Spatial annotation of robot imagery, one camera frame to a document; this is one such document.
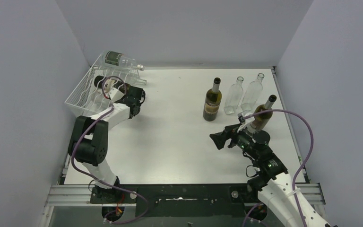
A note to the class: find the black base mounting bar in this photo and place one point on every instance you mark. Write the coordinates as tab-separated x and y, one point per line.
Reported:
176	200

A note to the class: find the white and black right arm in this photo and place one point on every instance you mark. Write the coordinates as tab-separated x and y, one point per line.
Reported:
273	185

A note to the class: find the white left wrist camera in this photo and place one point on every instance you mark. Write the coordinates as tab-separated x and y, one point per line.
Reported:
116	94

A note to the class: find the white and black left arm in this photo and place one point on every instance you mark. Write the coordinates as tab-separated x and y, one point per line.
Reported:
88	145

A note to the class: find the olive bottle with black cap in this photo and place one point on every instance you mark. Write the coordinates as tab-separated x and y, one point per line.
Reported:
261	120

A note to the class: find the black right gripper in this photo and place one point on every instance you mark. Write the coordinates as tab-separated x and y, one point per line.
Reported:
229	138

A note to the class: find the white wire wine rack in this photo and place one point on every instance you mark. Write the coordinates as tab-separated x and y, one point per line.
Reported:
86	99

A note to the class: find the clear bottle with dark label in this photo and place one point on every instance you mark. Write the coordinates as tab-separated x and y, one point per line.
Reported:
117	59

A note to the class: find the clear bottle in rack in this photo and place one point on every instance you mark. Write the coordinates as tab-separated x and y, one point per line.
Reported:
129	76

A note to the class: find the dark green wine bottle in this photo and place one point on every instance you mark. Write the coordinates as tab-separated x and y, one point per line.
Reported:
109	84

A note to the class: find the brown bottle with tan label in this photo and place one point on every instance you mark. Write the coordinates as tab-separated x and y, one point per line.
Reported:
212	101

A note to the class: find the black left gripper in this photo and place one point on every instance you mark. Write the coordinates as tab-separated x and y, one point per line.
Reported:
136	95

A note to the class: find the clear square glass bottle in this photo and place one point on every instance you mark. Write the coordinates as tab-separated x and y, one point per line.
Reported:
252	93

